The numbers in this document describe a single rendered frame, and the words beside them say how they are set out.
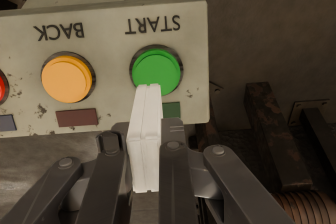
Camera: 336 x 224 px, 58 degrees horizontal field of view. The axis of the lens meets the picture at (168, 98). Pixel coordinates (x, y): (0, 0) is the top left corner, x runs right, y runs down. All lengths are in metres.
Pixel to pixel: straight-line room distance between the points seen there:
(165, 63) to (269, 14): 0.74
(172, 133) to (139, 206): 1.61
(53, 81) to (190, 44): 0.12
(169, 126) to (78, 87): 0.12
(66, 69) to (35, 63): 0.03
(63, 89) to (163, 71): 0.08
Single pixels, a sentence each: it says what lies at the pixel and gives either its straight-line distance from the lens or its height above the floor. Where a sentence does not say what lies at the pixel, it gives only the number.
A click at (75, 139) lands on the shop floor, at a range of 1.31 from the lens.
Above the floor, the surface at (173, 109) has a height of 0.61.
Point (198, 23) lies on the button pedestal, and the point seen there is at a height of 0.59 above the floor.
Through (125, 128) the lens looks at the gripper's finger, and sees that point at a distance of 0.16.
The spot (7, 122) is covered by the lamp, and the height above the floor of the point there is 0.61.
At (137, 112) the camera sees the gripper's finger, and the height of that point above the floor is 0.69.
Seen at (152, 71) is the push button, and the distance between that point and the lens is 0.25.
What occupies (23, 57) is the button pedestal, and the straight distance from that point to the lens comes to 0.28.
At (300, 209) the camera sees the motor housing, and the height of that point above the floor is 0.48.
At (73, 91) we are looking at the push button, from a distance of 0.26.
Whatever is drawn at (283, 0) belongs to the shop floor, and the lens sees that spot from 0.96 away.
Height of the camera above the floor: 0.80
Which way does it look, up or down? 47 degrees down
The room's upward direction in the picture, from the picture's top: 177 degrees clockwise
